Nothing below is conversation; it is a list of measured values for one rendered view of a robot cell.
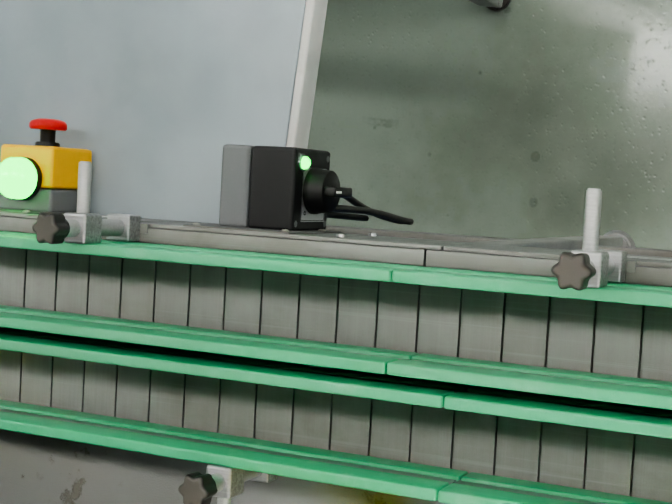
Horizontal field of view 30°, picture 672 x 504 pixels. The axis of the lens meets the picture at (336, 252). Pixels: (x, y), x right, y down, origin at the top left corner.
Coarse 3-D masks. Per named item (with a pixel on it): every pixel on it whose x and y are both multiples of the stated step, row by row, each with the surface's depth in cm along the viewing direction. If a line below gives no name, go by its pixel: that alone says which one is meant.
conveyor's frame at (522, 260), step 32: (0, 224) 126; (32, 224) 125; (160, 224) 119; (320, 256) 112; (352, 256) 110; (384, 256) 109; (416, 256) 108; (448, 256) 107; (480, 256) 105; (512, 256) 105; (544, 256) 103; (640, 256) 109; (224, 320) 116; (416, 352) 108; (640, 352) 100
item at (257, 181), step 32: (224, 160) 120; (256, 160) 119; (288, 160) 118; (320, 160) 122; (224, 192) 120; (256, 192) 119; (288, 192) 118; (224, 224) 121; (256, 224) 119; (288, 224) 118; (320, 224) 123
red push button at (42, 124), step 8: (32, 120) 133; (40, 120) 133; (48, 120) 133; (56, 120) 133; (32, 128) 133; (40, 128) 133; (48, 128) 133; (56, 128) 133; (64, 128) 134; (40, 136) 134; (48, 136) 134
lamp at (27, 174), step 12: (0, 168) 129; (12, 168) 129; (24, 168) 129; (36, 168) 130; (0, 180) 129; (12, 180) 129; (24, 180) 129; (36, 180) 130; (12, 192) 129; (24, 192) 129; (36, 192) 131
